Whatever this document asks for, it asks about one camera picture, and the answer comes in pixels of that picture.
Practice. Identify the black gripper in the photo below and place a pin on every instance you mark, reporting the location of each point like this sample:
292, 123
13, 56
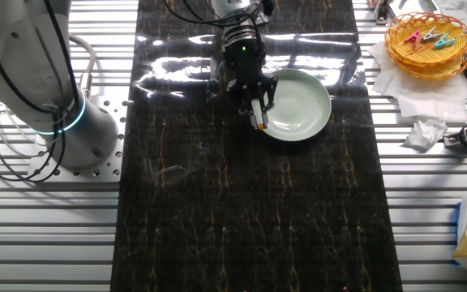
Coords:
245, 67

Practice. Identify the orange plastic clothespin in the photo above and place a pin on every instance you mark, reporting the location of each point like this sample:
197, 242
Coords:
260, 125

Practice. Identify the pale green round plate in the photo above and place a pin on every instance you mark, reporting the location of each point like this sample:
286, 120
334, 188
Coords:
298, 105

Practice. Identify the black gold-veined marble mat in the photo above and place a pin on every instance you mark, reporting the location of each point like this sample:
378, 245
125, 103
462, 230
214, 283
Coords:
217, 203

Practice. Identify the flat white paper towel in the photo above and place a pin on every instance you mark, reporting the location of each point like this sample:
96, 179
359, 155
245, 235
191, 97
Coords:
420, 97

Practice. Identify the pink plastic clothespin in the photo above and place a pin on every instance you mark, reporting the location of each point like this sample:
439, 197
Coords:
414, 38

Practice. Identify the crumpled white tissue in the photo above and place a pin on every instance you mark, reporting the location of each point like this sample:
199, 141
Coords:
424, 136

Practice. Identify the yellow wicker basket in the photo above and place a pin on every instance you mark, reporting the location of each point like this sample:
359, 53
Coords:
432, 63

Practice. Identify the grey plastic clothespin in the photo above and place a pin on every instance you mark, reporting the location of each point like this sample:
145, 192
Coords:
430, 35

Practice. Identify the teal plastic clothespin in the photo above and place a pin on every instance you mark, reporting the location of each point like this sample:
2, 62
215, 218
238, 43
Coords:
443, 42

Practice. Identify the white paper sheet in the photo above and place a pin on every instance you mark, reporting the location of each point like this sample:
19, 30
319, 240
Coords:
454, 10

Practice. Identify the short aluminium profile post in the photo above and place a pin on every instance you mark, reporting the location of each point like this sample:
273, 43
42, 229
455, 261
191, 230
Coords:
381, 12

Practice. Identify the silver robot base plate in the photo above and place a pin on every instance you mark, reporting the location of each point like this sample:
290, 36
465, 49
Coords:
112, 162

